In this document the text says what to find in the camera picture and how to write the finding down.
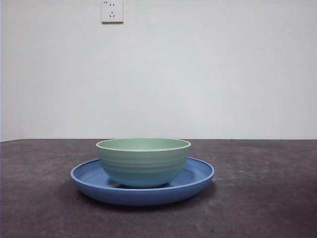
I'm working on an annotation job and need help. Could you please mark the green ribbed bowl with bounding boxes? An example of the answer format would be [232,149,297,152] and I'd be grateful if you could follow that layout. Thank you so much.
[95,137,192,188]

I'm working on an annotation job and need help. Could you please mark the blue round plate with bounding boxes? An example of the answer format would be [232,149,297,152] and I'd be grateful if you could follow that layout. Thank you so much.
[70,156,215,207]

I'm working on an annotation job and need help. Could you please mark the white wall socket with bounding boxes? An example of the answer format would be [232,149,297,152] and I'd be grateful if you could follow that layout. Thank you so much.
[101,0,124,24]

